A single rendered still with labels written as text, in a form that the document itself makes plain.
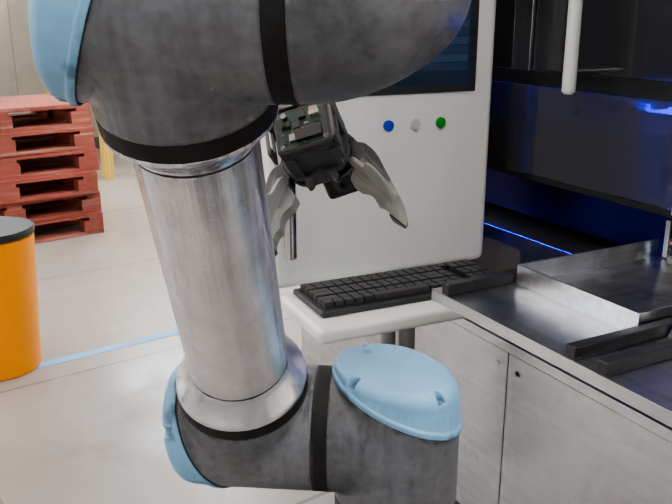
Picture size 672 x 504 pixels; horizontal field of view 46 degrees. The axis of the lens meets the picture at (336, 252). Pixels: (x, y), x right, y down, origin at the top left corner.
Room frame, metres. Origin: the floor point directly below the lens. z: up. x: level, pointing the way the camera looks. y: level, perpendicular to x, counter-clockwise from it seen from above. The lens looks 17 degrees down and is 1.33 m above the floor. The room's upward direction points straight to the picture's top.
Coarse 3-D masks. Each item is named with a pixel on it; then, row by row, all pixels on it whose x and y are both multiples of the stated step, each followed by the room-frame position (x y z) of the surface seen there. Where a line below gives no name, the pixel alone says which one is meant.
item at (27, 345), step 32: (0, 224) 2.88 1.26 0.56; (32, 224) 2.88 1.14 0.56; (0, 256) 2.70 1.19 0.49; (32, 256) 2.84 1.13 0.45; (0, 288) 2.70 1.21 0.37; (32, 288) 2.82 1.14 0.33; (0, 320) 2.70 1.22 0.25; (32, 320) 2.80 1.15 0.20; (0, 352) 2.69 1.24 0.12; (32, 352) 2.79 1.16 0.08
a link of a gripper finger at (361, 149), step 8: (352, 144) 0.82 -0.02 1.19; (360, 144) 0.82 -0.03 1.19; (352, 152) 0.82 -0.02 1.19; (360, 152) 0.81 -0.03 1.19; (368, 152) 0.81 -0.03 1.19; (368, 160) 0.80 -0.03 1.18; (376, 160) 0.81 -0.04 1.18; (376, 168) 0.80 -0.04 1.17; (384, 168) 0.80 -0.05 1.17; (384, 176) 0.79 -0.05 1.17
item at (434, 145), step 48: (480, 0) 1.66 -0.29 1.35; (480, 48) 1.66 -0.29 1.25; (384, 96) 1.57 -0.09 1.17; (432, 96) 1.61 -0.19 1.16; (480, 96) 1.66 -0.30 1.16; (384, 144) 1.57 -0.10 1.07; (432, 144) 1.61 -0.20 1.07; (480, 144) 1.66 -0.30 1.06; (432, 192) 1.62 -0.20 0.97; (480, 192) 1.67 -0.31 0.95; (336, 240) 1.52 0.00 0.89; (384, 240) 1.57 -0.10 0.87; (432, 240) 1.62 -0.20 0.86; (480, 240) 1.67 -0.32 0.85
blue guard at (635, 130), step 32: (512, 96) 1.71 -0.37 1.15; (544, 96) 1.62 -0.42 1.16; (576, 96) 1.55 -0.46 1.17; (608, 96) 1.48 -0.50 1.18; (512, 128) 1.70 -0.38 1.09; (544, 128) 1.62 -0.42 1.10; (576, 128) 1.54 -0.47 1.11; (608, 128) 1.47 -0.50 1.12; (640, 128) 1.41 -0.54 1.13; (512, 160) 1.70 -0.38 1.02; (544, 160) 1.61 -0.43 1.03; (576, 160) 1.53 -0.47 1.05; (608, 160) 1.46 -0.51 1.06; (640, 160) 1.40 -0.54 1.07; (608, 192) 1.46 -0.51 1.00; (640, 192) 1.39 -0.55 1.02
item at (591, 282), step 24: (648, 240) 1.43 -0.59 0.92; (528, 264) 1.29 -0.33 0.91; (552, 264) 1.31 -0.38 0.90; (576, 264) 1.34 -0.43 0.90; (600, 264) 1.37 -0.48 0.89; (624, 264) 1.38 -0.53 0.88; (648, 264) 1.38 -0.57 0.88; (528, 288) 1.25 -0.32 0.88; (552, 288) 1.21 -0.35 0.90; (576, 288) 1.16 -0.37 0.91; (600, 288) 1.25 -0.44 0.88; (624, 288) 1.25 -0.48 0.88; (648, 288) 1.25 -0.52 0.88; (600, 312) 1.12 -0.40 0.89; (624, 312) 1.08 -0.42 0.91; (648, 312) 1.06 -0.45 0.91
